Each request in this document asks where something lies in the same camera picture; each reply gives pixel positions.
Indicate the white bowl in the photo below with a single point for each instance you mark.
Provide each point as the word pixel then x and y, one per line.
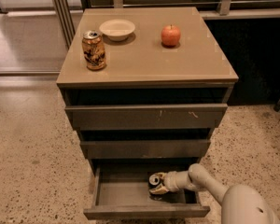
pixel 117 30

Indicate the blue pepsi can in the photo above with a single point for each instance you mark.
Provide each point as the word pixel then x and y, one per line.
pixel 152 184

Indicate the grey drawer cabinet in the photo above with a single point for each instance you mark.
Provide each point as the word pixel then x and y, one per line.
pixel 143 71

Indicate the grey top drawer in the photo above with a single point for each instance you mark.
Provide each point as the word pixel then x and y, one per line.
pixel 145 117

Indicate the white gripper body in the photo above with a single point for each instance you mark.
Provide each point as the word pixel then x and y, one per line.
pixel 172 182

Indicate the red apple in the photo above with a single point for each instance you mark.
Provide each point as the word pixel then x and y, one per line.
pixel 170 35

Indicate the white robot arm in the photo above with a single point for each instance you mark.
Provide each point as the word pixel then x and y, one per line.
pixel 240 204

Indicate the grey middle drawer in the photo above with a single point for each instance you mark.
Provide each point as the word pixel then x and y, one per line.
pixel 145 149

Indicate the grey open bottom drawer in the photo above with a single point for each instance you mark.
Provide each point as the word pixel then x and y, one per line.
pixel 121 192

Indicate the gold patterned drink can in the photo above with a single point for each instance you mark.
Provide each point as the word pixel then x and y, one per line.
pixel 94 50

